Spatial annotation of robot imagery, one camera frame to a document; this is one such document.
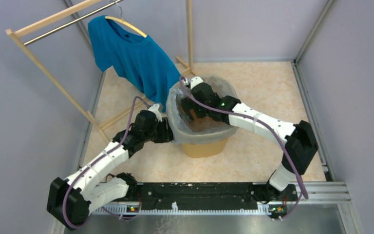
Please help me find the wooden clothes hanger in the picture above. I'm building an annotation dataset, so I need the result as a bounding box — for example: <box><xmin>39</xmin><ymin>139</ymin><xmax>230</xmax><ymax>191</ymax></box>
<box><xmin>105</xmin><ymin>0</ymin><xmax>148</xmax><ymax>38</ymax></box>

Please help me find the yellow mesh trash bin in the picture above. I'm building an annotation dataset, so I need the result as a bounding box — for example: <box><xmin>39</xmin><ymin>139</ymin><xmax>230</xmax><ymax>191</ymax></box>
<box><xmin>180</xmin><ymin>97</ymin><xmax>229</xmax><ymax>159</ymax></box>

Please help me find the light blue plastic trash bag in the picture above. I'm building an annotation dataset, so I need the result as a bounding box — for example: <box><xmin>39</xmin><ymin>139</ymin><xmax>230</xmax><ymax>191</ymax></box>
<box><xmin>166</xmin><ymin>83</ymin><xmax>238</xmax><ymax>144</ymax></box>

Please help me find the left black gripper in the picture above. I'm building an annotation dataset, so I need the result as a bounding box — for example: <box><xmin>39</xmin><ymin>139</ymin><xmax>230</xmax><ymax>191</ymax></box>
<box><xmin>143</xmin><ymin>117</ymin><xmax>176</xmax><ymax>143</ymax></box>

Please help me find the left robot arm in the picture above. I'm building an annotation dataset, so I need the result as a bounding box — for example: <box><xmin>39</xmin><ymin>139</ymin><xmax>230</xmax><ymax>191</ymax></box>
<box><xmin>47</xmin><ymin>109</ymin><xmax>174</xmax><ymax>231</ymax></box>

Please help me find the blue t-shirt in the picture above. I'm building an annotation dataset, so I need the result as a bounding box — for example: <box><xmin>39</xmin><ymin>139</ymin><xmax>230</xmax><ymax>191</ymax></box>
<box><xmin>88</xmin><ymin>16</ymin><xmax>180</xmax><ymax>112</ymax></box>

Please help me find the white toothed cable duct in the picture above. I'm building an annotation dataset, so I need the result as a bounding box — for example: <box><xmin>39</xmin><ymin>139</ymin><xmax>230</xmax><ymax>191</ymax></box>
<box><xmin>92</xmin><ymin>202</ymin><xmax>271</xmax><ymax>216</ymax></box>

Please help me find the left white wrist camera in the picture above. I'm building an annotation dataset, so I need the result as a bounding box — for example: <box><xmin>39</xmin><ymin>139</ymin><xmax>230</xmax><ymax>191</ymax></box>
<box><xmin>147</xmin><ymin>103</ymin><xmax>163</xmax><ymax>122</ymax></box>

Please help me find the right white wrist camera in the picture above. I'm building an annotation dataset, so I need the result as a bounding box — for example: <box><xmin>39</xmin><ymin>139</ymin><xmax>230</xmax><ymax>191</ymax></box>
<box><xmin>182</xmin><ymin>76</ymin><xmax>204</xmax><ymax>90</ymax></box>

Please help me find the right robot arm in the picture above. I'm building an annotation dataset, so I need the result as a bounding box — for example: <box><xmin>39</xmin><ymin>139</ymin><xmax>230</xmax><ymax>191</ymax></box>
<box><xmin>179</xmin><ymin>77</ymin><xmax>318</xmax><ymax>201</ymax></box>

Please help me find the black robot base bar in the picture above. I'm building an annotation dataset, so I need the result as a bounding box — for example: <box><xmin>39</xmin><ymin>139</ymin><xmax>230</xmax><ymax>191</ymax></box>
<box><xmin>115</xmin><ymin>182</ymin><xmax>298</xmax><ymax>211</ymax></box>

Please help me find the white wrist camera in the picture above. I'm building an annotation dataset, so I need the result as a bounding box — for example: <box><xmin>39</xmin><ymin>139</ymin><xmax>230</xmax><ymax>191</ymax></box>
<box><xmin>182</xmin><ymin>76</ymin><xmax>204</xmax><ymax>90</ymax></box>
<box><xmin>147</xmin><ymin>103</ymin><xmax>163</xmax><ymax>122</ymax></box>

